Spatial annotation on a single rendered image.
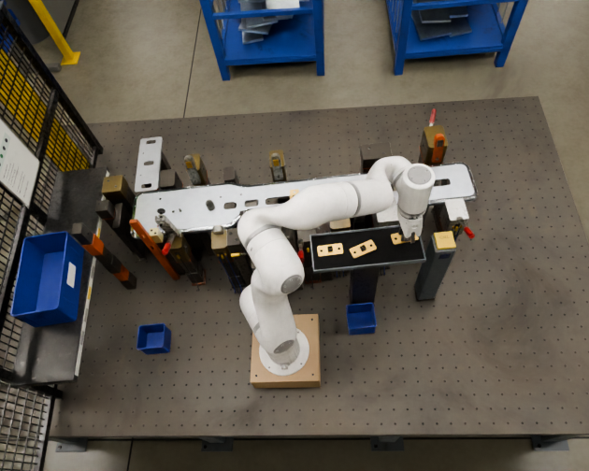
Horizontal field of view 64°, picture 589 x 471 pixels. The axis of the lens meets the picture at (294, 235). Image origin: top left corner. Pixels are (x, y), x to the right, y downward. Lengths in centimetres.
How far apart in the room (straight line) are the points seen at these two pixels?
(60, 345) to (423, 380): 133
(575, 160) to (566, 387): 186
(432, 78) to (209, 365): 271
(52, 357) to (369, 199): 123
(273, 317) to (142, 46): 345
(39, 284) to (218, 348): 72
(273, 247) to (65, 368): 98
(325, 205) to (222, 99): 278
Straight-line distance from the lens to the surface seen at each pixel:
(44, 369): 186
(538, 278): 219
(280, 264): 107
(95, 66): 446
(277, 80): 382
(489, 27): 403
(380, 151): 198
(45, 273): 202
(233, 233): 170
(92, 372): 216
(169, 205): 199
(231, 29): 407
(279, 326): 138
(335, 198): 107
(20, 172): 205
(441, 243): 162
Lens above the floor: 256
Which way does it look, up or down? 60 degrees down
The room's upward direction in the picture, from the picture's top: 11 degrees counter-clockwise
